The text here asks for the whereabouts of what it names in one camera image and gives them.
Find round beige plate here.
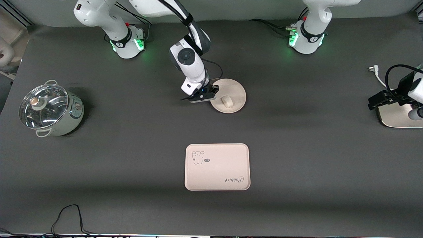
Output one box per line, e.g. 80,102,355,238
210,79,247,114

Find beige rectangular rabbit tray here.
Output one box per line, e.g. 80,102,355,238
184,143,251,191

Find white toaster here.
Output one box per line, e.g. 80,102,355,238
377,102,423,128

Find pale green electric pot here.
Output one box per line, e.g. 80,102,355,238
19,80,85,138

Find glass pot lid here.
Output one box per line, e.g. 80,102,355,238
19,84,69,129

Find beige plastic object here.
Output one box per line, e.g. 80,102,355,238
0,10,30,81

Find black left arm gripper cable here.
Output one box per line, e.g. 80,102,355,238
385,64,423,94

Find black arm gripper cable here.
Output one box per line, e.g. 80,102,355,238
385,64,423,94
159,0,224,80

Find black right arm gripper cable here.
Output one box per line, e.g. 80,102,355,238
159,0,224,80

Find white toaster power cable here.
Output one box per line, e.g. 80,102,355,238
368,65,390,90

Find black left arm base cables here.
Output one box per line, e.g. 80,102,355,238
250,8,309,38

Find black arm base cables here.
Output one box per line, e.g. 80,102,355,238
116,2,156,25
250,8,309,38

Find black right arm base cables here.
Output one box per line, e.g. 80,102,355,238
116,2,156,25

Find thin black loose cable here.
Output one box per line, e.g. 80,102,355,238
0,204,99,237

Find black frame rail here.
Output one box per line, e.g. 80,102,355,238
5,0,33,26

